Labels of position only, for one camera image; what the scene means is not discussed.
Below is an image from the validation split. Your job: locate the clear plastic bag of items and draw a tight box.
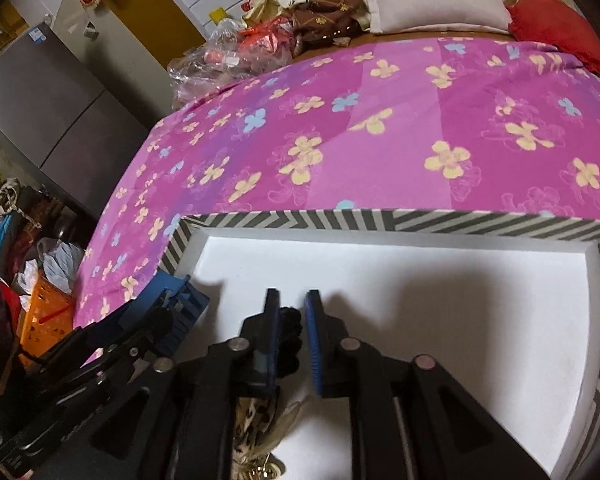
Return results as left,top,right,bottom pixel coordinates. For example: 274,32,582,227
166,16,296,110

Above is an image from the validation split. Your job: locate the pink floral bedsheet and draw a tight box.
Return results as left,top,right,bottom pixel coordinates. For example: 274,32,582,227
74,37,600,325

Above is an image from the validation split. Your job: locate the red cushion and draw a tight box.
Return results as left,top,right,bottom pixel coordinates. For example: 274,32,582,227
507,0,600,77

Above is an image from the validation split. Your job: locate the orange plastic basket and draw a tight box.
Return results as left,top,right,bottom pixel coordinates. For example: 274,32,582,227
19,271,76,372

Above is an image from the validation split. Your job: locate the striped white tray box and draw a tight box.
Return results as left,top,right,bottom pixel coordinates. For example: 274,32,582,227
160,209,600,479

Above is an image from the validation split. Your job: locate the blue hair claw clip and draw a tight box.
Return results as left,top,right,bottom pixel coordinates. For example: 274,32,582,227
119,270,210,358

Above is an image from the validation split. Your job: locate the black scrunchie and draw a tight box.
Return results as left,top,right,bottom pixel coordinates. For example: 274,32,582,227
276,307,302,379

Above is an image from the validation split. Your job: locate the grey wardrobe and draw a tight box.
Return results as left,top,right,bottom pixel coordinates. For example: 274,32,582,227
0,23,148,218

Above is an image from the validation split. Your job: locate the brown patterned cloth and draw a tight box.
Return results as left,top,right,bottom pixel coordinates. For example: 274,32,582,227
270,0,372,57

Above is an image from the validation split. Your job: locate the red santa plush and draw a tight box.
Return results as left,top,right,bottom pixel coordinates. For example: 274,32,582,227
242,0,282,27

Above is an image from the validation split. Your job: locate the leopard print hair bow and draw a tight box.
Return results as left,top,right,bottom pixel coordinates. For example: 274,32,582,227
230,393,302,480

